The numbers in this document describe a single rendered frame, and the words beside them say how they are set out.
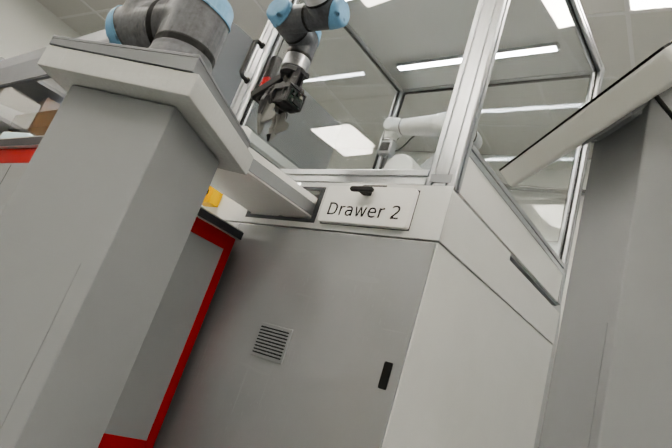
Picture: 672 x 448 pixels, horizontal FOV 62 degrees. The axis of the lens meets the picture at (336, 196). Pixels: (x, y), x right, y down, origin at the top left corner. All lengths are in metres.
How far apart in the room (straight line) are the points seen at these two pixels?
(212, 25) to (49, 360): 0.61
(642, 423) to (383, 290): 0.65
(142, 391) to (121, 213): 0.85
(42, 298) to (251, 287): 0.86
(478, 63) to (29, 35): 4.93
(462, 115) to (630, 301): 0.72
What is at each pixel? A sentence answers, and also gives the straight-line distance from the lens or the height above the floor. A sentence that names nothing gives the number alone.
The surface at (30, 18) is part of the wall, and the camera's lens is 6.04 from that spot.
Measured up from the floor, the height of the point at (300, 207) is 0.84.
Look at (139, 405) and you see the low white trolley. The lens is 1.65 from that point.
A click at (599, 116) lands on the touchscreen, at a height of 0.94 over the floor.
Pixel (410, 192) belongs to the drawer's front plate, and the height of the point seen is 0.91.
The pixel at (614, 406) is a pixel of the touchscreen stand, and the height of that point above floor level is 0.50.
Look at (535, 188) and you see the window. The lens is 1.96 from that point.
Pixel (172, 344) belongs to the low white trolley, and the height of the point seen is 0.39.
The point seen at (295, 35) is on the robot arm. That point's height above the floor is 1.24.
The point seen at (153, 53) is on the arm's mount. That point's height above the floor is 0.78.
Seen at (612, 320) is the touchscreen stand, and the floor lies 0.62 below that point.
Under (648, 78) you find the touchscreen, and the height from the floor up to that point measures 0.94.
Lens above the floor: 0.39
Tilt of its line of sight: 19 degrees up
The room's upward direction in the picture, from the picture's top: 19 degrees clockwise
